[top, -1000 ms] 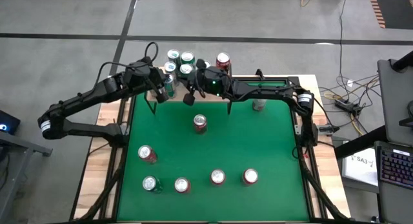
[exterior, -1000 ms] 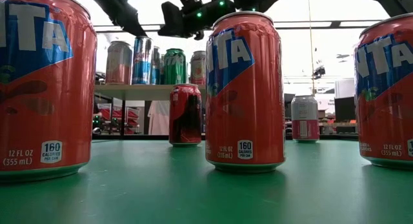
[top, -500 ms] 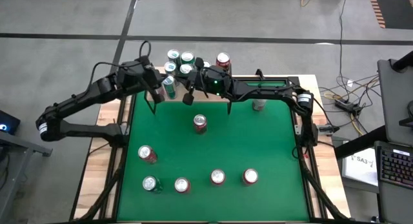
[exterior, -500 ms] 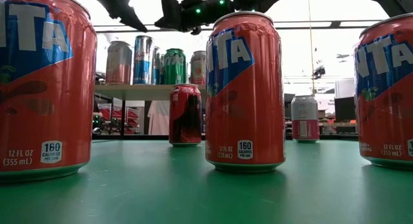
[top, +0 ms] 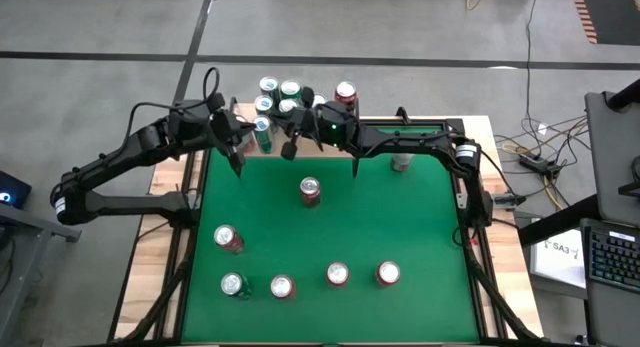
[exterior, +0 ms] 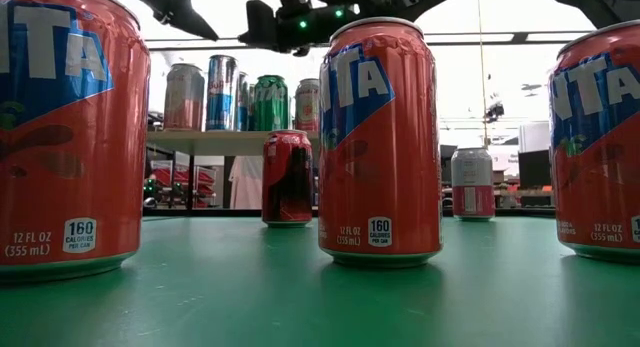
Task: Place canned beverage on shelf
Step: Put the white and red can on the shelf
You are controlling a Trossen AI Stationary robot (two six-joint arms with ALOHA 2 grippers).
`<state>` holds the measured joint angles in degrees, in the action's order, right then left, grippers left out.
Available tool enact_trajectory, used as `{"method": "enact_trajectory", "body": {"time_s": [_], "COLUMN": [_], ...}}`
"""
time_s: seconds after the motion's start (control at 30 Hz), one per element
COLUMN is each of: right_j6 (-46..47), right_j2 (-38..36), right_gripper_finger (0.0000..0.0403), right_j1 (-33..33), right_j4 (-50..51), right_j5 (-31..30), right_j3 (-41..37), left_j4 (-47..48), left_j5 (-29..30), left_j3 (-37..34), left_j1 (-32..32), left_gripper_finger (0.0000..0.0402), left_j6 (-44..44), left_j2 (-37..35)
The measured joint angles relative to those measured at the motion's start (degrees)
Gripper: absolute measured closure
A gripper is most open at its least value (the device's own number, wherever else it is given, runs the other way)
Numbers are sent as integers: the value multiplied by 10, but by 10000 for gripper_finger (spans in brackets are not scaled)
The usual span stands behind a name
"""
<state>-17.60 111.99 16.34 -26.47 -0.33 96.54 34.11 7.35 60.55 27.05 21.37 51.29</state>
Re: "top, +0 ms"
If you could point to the black table frame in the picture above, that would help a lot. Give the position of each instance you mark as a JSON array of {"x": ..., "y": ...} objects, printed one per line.
[{"x": 150, "y": 267}]

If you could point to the green table mat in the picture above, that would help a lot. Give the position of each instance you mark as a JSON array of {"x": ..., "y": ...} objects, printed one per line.
[{"x": 320, "y": 312}]

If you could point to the black clamp bracket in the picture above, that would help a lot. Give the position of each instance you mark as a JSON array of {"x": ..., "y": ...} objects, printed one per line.
[{"x": 401, "y": 115}]

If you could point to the red Coca-Cola can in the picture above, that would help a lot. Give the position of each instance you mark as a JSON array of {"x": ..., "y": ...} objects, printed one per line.
[
  {"x": 310, "y": 192},
  {"x": 228, "y": 238},
  {"x": 345, "y": 93}
]

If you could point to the white SA3 sign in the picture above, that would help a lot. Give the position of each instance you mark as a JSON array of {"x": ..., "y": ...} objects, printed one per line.
[{"x": 555, "y": 259}]

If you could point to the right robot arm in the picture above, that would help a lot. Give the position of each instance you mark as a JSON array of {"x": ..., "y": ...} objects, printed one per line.
[{"x": 410, "y": 139}]

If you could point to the grey metal table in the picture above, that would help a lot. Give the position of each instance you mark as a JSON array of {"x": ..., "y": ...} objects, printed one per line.
[{"x": 50, "y": 229}]

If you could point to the black computer tower blue lights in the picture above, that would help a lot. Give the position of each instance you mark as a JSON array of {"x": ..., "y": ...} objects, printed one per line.
[{"x": 12, "y": 187}]

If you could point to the red-orange Fanta can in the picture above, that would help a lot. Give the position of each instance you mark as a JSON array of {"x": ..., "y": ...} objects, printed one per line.
[
  {"x": 388, "y": 273},
  {"x": 337, "y": 274},
  {"x": 282, "y": 287}
]

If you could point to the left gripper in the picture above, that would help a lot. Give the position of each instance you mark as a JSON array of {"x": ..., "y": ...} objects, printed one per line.
[{"x": 225, "y": 129}]

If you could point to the grey desk panel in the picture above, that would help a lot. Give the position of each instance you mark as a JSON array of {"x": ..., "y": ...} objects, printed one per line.
[{"x": 610, "y": 152}]

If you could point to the black stand bar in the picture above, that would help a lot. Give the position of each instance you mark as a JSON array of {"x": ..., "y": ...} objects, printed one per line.
[{"x": 555, "y": 221}]

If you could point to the green Sprite can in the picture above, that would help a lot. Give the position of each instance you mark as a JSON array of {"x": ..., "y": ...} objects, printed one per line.
[
  {"x": 290, "y": 88},
  {"x": 235, "y": 285},
  {"x": 287, "y": 105}
]

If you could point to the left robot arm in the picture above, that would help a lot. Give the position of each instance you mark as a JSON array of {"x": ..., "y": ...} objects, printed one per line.
[{"x": 125, "y": 152}]

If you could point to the silver green slim can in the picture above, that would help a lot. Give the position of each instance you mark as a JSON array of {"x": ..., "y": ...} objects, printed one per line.
[{"x": 263, "y": 132}]

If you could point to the grey laptop lit keyboard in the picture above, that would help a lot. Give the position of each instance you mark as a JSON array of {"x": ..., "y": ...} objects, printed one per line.
[{"x": 615, "y": 257}]

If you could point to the black power strip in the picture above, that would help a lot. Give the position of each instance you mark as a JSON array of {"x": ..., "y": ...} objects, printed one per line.
[{"x": 537, "y": 164}]

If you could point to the black mat orange stripes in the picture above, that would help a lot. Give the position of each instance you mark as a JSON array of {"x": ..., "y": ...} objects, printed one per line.
[{"x": 615, "y": 12}]

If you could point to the wooden shelf platform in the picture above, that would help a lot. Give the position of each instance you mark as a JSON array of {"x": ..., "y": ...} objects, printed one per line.
[{"x": 327, "y": 153}]

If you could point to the white red can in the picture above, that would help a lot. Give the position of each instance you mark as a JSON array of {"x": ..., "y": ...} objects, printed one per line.
[{"x": 401, "y": 163}]

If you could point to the silver grey can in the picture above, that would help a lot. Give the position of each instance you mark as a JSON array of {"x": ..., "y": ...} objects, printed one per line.
[{"x": 249, "y": 146}]

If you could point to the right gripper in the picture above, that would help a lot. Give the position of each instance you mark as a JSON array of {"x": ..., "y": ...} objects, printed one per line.
[{"x": 330, "y": 127}]

